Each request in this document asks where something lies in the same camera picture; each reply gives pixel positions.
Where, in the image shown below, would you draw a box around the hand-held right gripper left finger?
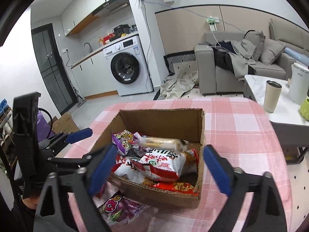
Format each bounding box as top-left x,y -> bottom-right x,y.
34,144 -> 119,232

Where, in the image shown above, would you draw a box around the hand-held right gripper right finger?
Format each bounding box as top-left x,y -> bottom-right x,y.
203,144 -> 288,232

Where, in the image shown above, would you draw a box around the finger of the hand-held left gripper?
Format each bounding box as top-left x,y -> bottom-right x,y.
39,128 -> 93,151
47,150 -> 97,172

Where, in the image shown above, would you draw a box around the purple snack packet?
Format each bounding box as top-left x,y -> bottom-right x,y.
98,190 -> 151,226
111,130 -> 143,156

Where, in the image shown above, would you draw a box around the white noodle snack packet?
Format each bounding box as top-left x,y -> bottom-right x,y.
132,147 -> 199,183
112,153 -> 201,197

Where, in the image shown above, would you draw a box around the clear bread stick packet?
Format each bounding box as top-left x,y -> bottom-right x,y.
139,136 -> 190,151

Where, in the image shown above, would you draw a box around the brown cardboard box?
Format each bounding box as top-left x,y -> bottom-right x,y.
90,108 -> 205,208

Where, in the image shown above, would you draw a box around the person's left hand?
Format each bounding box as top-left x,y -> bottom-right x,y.
23,193 -> 40,209

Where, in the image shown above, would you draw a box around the cardboard box on floor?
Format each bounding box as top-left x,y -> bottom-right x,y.
52,112 -> 80,134

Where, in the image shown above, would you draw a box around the purple bag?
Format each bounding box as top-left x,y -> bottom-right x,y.
36,110 -> 55,143

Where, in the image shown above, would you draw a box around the shoe rack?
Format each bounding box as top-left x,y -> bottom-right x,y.
0,99 -> 17,174

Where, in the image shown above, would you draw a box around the mop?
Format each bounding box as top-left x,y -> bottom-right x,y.
70,77 -> 86,107

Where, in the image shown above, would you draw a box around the pink plaid tablecloth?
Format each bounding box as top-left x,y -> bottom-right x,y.
61,97 -> 294,232

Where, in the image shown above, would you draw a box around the white kitchen counter cabinet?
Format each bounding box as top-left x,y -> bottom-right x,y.
70,46 -> 119,99

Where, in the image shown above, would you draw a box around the black glass door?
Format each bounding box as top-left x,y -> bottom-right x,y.
31,24 -> 78,116

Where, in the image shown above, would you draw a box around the white washing machine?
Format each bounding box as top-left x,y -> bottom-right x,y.
103,35 -> 154,96

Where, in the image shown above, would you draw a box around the white marble coffee table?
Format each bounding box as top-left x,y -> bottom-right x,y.
243,74 -> 309,162

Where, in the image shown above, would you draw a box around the beige tumbler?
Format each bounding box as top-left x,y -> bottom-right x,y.
263,80 -> 283,113

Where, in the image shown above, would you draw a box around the beige crumpled cloth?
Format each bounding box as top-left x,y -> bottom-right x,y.
159,71 -> 199,99

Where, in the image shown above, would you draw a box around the green mug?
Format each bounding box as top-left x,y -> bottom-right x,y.
299,97 -> 309,121

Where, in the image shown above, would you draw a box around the grey jacket pile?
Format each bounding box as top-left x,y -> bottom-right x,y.
212,40 -> 257,81

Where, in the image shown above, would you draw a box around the grey sofa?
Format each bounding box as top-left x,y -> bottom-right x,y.
194,18 -> 309,96

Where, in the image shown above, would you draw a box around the black white patterned cushion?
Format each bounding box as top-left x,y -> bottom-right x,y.
164,51 -> 197,74

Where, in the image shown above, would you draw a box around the white electric kettle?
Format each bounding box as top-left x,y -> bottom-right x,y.
288,62 -> 309,105

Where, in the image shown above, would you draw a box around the grey pillow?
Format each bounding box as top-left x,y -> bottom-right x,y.
244,30 -> 266,62
259,39 -> 286,66

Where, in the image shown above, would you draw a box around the range hood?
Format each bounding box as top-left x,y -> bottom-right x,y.
93,0 -> 131,17

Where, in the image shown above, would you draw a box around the light blue folded blanket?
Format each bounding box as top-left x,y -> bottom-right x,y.
284,48 -> 309,62

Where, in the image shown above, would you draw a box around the green white power strip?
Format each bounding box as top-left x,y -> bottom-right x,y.
206,16 -> 220,32

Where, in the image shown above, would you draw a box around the white wall cabinets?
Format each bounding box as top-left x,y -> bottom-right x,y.
60,0 -> 109,37

